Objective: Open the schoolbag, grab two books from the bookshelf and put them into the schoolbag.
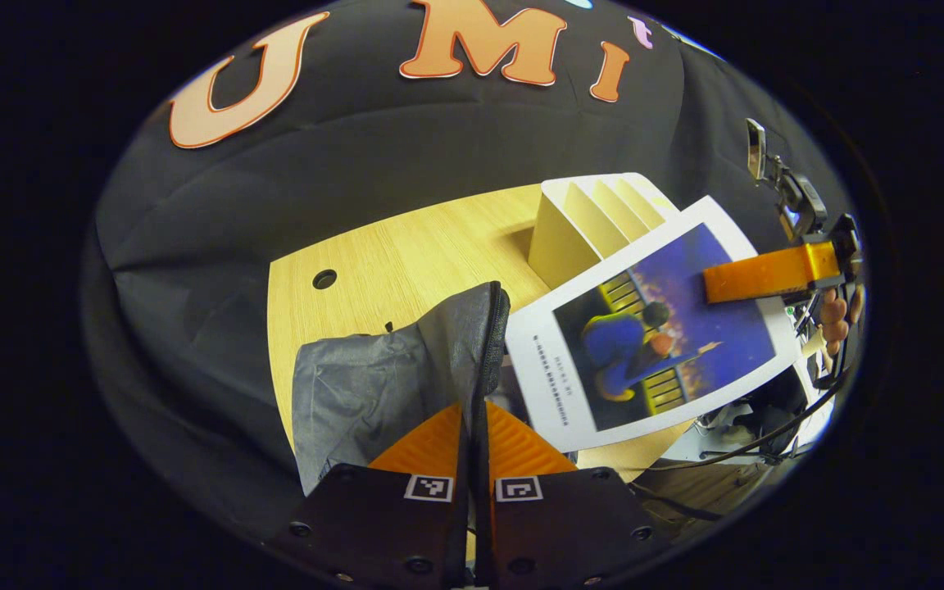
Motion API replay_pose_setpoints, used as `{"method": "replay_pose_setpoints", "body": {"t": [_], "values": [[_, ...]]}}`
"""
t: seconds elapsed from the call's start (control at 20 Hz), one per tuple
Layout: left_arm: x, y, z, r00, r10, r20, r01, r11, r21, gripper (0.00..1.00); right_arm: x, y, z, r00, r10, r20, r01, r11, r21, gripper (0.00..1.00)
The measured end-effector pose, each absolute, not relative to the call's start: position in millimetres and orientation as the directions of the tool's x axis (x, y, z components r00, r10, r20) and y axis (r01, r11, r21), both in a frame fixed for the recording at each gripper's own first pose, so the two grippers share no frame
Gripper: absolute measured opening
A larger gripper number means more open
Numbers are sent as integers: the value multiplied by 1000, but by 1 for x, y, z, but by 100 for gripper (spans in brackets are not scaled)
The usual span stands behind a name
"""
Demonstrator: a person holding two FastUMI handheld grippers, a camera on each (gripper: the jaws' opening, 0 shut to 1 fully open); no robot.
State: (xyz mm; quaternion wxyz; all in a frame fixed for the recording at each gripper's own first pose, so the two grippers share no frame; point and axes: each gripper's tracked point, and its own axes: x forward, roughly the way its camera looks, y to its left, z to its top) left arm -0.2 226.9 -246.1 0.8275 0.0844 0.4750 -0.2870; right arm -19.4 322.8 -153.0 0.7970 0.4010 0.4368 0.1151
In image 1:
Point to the grey schoolbag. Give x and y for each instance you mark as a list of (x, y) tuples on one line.
[(382, 377)]

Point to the cream bookshelf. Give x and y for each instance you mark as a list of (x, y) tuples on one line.
[(562, 238)]

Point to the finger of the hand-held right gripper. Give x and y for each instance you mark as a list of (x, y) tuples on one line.
[(767, 274)]

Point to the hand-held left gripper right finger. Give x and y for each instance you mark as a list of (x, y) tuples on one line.
[(562, 533)]

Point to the blue picture cover book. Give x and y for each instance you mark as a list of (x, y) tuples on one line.
[(669, 328)]

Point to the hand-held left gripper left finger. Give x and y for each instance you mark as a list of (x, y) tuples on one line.
[(390, 533)]

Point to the white side table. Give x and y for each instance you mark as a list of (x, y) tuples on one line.
[(818, 426)]

